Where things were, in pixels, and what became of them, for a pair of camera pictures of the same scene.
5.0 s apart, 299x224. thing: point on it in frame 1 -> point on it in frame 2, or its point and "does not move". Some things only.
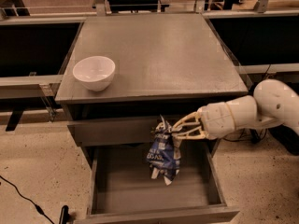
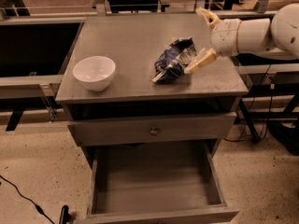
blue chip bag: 162,156 -> 175,60
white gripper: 217,120 -> 224,37
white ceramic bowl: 94,72 does not move
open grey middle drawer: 121,190 does not move
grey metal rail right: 273,68 does not move
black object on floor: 64,216 does not move
